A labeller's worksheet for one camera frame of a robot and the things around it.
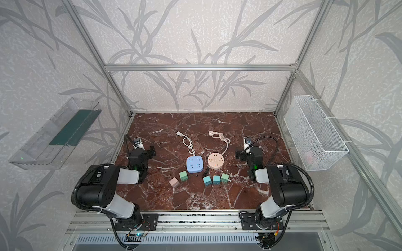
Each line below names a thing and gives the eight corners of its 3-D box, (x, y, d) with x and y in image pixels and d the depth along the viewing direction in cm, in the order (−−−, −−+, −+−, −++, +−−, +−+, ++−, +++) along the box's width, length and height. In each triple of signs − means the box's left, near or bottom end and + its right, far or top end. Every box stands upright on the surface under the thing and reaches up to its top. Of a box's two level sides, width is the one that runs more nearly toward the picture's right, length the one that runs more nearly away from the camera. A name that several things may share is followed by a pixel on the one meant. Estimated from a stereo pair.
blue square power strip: (185, 172, 91) (185, 170, 89) (187, 158, 97) (186, 156, 95) (203, 172, 91) (202, 170, 89) (203, 158, 97) (203, 156, 95)
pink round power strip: (207, 169, 93) (207, 167, 90) (207, 155, 99) (207, 152, 97) (224, 169, 93) (224, 167, 90) (223, 155, 99) (223, 152, 97)
